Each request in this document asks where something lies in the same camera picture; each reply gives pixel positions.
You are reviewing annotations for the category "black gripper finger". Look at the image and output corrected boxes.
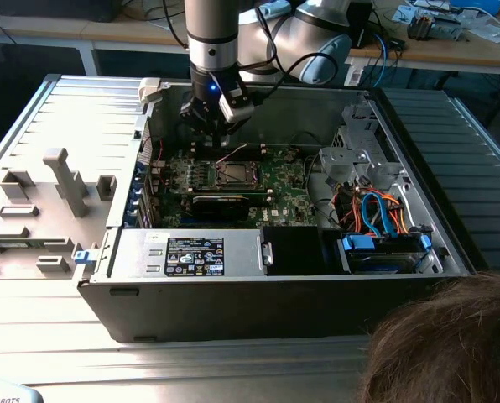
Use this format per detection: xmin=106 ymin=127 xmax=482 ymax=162
xmin=179 ymin=99 xmax=221 ymax=147
xmin=220 ymin=119 xmax=249 ymax=147

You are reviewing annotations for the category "silver CPU plate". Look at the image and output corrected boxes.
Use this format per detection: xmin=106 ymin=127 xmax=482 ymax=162
xmin=226 ymin=163 xmax=251 ymax=180

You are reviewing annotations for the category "metal socket cover frame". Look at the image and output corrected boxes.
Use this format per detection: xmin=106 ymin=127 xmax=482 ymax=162
xmin=215 ymin=160 xmax=263 ymax=189

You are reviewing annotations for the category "CPU socket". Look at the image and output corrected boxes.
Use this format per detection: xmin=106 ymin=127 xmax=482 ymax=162
xmin=214 ymin=160 xmax=263 ymax=190

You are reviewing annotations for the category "black copper CPU cooler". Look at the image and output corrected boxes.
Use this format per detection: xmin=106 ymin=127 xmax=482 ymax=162
xmin=407 ymin=11 xmax=436 ymax=42

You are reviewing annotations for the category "beige plastic case latch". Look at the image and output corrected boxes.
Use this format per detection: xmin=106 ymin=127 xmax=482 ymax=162
xmin=138 ymin=77 xmax=164 ymax=104

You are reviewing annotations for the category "silver rear port block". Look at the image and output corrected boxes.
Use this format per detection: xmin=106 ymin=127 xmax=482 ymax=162
xmin=148 ymin=160 xmax=167 ymax=188

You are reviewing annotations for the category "black graphics card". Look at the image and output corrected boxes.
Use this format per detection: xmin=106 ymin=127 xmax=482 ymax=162
xmin=190 ymin=193 xmax=251 ymax=222

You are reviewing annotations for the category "green motherboard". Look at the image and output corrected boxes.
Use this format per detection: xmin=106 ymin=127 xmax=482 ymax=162
xmin=148 ymin=144 xmax=320 ymax=230

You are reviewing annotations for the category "silver metal drive cage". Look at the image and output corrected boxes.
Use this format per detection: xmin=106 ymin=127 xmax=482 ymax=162
xmin=318 ymin=103 xmax=407 ymax=188

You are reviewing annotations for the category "white barcode label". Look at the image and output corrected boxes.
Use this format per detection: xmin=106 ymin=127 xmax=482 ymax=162
xmin=345 ymin=65 xmax=363 ymax=88

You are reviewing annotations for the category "silver power supply unit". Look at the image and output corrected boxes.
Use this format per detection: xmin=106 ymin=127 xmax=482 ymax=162
xmin=107 ymin=228 xmax=264 ymax=280

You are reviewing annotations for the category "black desktop box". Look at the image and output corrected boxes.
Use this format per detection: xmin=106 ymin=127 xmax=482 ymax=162
xmin=349 ymin=1 xmax=375 ymax=50

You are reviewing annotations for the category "grey parts rack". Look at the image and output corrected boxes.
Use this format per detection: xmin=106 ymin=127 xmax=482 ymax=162
xmin=0 ymin=146 xmax=123 ymax=281

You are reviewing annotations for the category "wooden desk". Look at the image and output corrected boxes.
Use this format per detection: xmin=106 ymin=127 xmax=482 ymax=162
xmin=0 ymin=0 xmax=190 ymax=77
xmin=342 ymin=0 xmax=500 ymax=77

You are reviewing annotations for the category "black flat device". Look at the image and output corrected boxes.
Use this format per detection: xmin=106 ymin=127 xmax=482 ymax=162
xmin=0 ymin=0 xmax=119 ymax=23

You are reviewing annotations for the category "hard disk in blue carrier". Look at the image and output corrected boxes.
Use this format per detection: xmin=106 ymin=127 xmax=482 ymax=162
xmin=336 ymin=233 xmax=434 ymax=276

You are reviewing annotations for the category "black open PC case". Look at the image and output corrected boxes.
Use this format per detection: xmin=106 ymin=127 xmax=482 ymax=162
xmin=76 ymin=77 xmax=490 ymax=344

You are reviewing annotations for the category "grey metal device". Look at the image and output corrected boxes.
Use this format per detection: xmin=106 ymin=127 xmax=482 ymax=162
xmin=432 ymin=16 xmax=464 ymax=43

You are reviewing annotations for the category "blue plastic box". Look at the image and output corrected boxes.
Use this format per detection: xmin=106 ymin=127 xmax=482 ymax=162
xmin=449 ymin=0 xmax=500 ymax=13

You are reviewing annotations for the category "brown haired person head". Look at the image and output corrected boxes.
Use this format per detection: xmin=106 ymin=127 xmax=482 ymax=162
xmin=358 ymin=272 xmax=500 ymax=403

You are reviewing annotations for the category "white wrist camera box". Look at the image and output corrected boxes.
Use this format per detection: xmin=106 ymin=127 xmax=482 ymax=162
xmin=218 ymin=90 xmax=256 ymax=125

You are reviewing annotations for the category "orange power wire bundle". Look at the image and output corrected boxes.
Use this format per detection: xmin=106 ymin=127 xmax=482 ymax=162
xmin=336 ymin=186 xmax=410 ymax=235

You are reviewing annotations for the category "blue flat data wire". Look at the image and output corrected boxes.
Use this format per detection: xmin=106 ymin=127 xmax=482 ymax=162
xmin=360 ymin=188 xmax=398 ymax=241

